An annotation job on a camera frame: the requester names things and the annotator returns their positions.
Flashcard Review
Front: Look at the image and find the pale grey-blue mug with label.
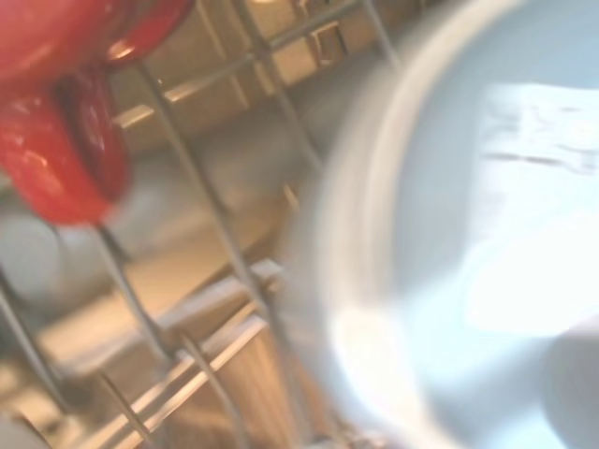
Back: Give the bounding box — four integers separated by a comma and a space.
299, 0, 599, 449

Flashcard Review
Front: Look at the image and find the red enamel mug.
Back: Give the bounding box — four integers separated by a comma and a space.
0, 0, 196, 229

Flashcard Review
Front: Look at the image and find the grey wire dishwasher rack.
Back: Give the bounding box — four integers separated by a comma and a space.
0, 0, 403, 449

